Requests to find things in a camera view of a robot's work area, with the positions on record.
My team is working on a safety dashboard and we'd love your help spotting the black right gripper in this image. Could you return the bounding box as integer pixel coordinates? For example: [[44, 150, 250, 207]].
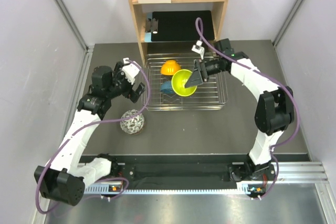
[[185, 58, 222, 89]]

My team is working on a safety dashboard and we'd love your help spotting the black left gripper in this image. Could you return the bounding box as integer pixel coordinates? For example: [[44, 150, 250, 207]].
[[106, 62, 144, 102]]

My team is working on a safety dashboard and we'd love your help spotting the green bowl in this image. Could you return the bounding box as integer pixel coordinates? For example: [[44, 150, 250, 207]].
[[171, 69, 197, 97]]

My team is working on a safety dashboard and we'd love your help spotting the orange bowl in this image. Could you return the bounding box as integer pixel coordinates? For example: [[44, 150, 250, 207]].
[[160, 60, 181, 76]]

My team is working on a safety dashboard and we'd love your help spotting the blue bowl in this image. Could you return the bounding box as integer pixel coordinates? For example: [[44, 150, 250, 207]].
[[160, 81, 175, 94]]

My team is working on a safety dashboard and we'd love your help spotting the patterned white floral bowl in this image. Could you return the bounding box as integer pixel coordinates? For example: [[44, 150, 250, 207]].
[[120, 109, 145, 135]]

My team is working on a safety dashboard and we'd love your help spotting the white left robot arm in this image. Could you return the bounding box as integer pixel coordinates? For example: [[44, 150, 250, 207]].
[[34, 58, 150, 213]]

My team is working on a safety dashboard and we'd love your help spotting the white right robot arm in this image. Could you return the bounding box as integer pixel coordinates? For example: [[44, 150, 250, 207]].
[[185, 39, 295, 182]]

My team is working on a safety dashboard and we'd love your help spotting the black clipboard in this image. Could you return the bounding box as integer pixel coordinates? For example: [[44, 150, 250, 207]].
[[144, 10, 215, 42]]

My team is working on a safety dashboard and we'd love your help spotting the metal wire dish rack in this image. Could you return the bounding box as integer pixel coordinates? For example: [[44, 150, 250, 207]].
[[145, 52, 227, 111]]

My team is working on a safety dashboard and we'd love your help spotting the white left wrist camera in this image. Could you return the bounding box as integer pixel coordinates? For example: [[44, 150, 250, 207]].
[[122, 58, 141, 84]]

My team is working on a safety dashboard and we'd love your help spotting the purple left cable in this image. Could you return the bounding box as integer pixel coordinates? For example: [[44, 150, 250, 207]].
[[35, 60, 152, 214]]

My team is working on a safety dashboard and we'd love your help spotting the purple cable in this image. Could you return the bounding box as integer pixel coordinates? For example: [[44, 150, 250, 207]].
[[35, 60, 152, 214], [195, 17, 300, 200]]

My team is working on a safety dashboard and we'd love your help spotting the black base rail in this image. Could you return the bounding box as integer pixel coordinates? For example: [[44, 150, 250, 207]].
[[78, 153, 310, 190]]

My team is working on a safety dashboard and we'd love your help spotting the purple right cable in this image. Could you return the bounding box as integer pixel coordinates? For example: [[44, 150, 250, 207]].
[[195, 17, 300, 200]]

